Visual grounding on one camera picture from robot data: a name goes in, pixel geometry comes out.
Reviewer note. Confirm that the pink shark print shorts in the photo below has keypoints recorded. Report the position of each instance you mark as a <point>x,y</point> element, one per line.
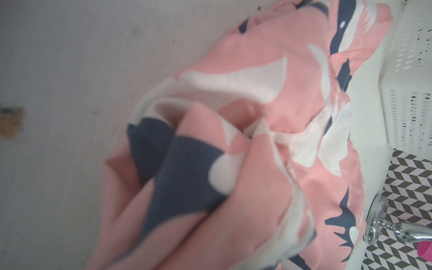
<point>243,161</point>

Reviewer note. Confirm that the white perforated plastic basket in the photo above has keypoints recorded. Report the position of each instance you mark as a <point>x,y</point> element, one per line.
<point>406,82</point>

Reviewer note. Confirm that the pink plastic wine glass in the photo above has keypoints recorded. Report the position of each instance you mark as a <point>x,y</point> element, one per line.
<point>424,250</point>

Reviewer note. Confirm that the chrome wire glass rack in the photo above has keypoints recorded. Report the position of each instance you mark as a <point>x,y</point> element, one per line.
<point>405,231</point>

